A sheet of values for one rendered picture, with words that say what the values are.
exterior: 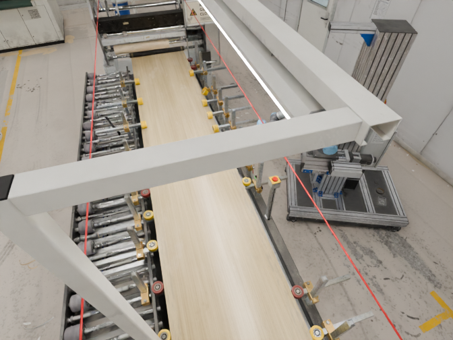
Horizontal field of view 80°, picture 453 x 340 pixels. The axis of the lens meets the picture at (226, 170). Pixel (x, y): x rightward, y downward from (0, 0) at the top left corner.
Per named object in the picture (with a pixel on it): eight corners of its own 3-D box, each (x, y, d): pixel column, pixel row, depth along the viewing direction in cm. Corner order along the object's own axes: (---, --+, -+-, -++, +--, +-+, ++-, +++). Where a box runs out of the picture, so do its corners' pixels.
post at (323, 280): (308, 299, 195) (325, 274, 160) (311, 305, 193) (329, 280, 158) (304, 301, 195) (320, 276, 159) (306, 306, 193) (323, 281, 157)
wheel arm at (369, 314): (369, 312, 177) (371, 309, 174) (372, 317, 175) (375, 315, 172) (309, 334, 169) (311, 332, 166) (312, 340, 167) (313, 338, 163)
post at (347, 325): (327, 337, 178) (352, 318, 142) (330, 343, 175) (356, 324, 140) (323, 338, 177) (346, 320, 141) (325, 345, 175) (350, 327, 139)
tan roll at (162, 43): (201, 40, 428) (200, 32, 419) (203, 44, 420) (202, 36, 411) (107, 53, 401) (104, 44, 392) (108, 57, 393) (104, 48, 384)
